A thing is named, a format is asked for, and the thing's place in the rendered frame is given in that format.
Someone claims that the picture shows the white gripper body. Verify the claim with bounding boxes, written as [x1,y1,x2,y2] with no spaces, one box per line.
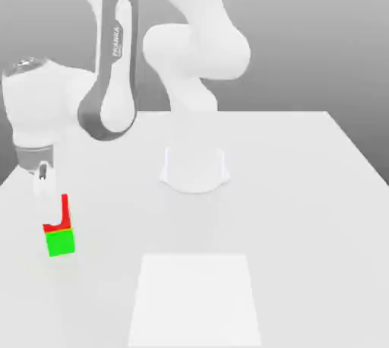
[32,173,62,207]

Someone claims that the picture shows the small red cube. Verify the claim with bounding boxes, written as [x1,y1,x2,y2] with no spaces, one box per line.
[42,193,73,233]

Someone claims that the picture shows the small green cube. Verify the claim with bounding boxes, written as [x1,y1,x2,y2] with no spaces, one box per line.
[44,228,76,258]

